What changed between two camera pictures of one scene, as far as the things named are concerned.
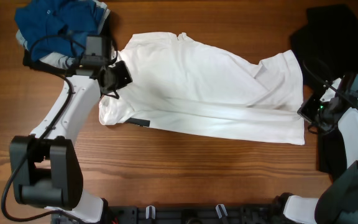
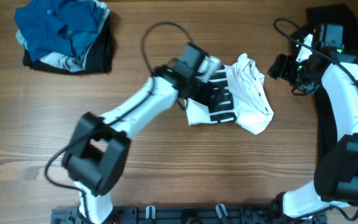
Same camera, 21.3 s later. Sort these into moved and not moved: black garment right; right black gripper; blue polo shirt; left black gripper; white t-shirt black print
Moved: white t-shirt black print; left black gripper; right black gripper
Not moved: black garment right; blue polo shirt
